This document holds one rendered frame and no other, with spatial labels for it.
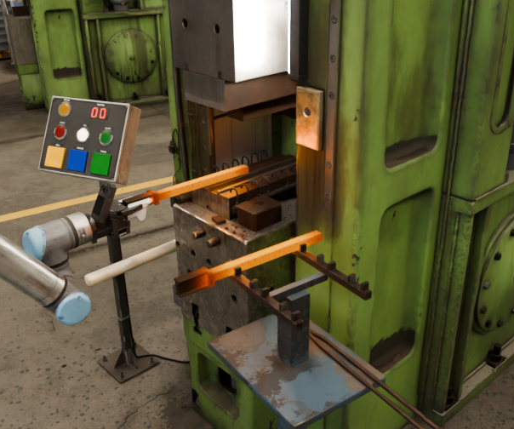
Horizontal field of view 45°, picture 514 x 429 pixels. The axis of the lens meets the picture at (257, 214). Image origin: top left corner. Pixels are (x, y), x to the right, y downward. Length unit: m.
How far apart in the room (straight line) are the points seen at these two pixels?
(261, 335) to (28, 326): 1.72
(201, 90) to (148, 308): 1.58
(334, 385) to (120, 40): 5.39
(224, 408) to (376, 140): 1.18
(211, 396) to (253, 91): 1.17
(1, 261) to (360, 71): 0.99
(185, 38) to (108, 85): 4.79
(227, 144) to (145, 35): 4.53
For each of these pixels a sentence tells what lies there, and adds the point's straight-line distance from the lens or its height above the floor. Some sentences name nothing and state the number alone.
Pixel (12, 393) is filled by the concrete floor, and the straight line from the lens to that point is 2.90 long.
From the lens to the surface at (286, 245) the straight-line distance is 1.67.
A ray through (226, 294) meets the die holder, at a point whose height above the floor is 0.68.
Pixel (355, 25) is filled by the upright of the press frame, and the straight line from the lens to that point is 1.65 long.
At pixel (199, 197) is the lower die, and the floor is 0.95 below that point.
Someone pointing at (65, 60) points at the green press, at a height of 0.51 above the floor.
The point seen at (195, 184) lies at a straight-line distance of 1.93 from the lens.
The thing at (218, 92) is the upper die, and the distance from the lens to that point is 1.86.
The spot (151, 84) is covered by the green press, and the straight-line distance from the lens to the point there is 6.82.
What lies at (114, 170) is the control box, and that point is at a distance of 2.24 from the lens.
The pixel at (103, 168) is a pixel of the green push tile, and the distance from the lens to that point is 2.25.
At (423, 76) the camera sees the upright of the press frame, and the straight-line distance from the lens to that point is 1.96.
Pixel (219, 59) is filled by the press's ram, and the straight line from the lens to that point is 1.83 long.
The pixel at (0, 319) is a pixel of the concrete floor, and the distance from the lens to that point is 3.38.
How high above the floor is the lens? 1.79
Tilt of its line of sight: 26 degrees down
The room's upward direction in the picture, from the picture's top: 1 degrees counter-clockwise
